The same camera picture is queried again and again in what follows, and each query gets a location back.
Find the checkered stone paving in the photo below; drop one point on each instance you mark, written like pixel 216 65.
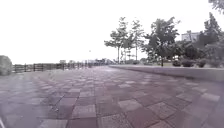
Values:
pixel 100 100

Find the row of trees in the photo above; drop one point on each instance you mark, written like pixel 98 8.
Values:
pixel 163 33

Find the round dark bush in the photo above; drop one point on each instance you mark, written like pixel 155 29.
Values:
pixel 201 62
pixel 187 62
pixel 176 63

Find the dark wooden fence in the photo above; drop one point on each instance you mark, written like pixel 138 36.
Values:
pixel 33 67

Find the pale building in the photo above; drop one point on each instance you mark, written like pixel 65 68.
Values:
pixel 190 36

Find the large rounded bush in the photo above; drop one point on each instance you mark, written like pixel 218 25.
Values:
pixel 5 65

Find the low concrete wall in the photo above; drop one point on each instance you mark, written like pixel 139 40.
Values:
pixel 186 72

